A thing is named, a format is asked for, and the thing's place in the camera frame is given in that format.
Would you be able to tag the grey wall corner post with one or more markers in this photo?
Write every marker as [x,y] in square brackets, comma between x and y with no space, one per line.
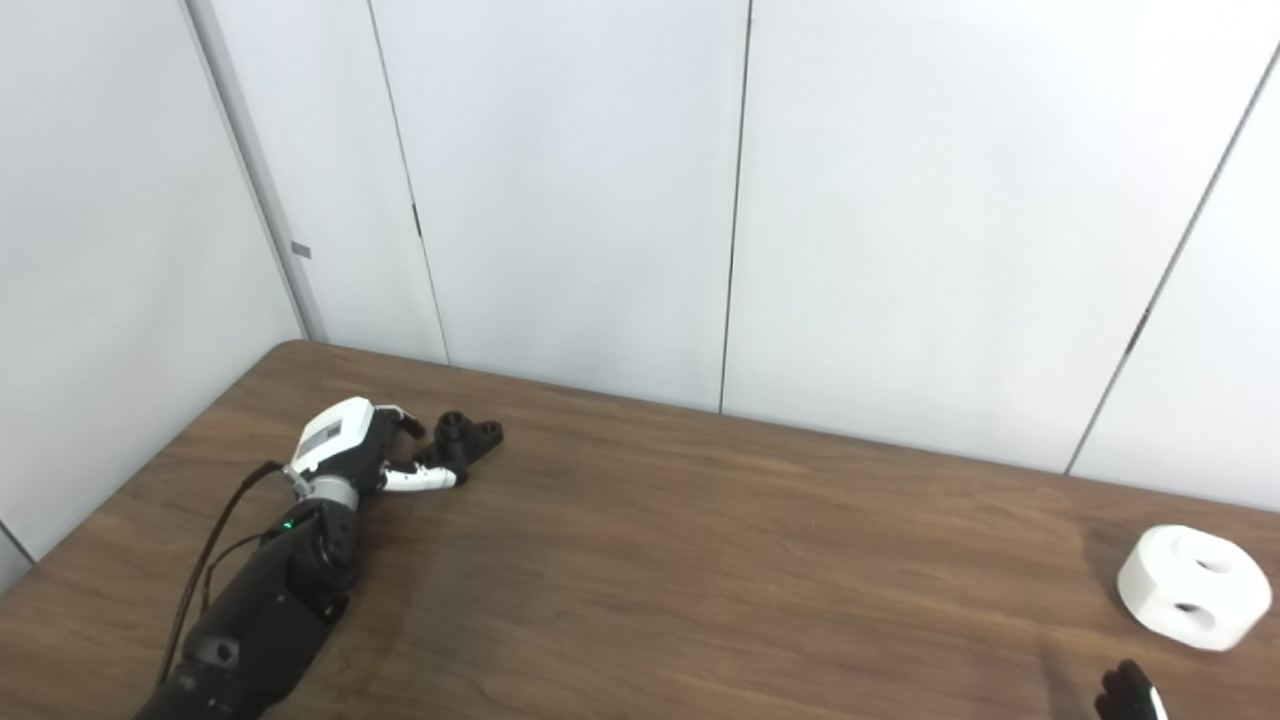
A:
[255,170]

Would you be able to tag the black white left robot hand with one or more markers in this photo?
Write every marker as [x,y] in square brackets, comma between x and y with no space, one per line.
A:
[335,430]

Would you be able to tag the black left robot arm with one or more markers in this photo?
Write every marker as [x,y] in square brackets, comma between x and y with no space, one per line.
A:
[270,610]

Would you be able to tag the round white plastic piece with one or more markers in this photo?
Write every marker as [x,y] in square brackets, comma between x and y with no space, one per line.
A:
[1170,585]

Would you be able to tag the black flanged holder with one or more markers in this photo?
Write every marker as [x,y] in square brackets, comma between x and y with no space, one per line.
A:
[470,440]

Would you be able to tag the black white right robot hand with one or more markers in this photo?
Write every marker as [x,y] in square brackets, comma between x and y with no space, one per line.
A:
[1128,698]

